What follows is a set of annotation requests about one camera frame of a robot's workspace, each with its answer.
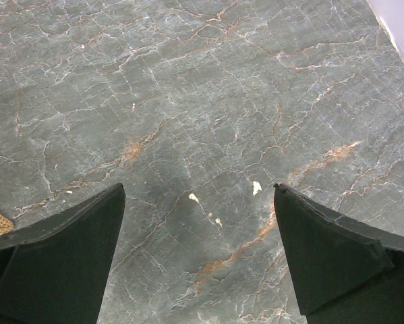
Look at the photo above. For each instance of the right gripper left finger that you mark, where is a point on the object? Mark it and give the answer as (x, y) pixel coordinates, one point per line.
(56, 270)

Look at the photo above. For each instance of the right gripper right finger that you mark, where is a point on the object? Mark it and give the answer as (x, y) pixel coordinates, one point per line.
(343, 271)

